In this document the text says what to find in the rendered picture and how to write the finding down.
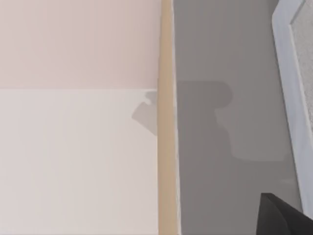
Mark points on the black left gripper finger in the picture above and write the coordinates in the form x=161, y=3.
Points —
x=276, y=218

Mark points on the pale grey framed panel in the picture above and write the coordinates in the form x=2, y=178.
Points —
x=291, y=80

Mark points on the wooden edge strip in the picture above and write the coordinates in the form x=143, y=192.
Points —
x=166, y=122

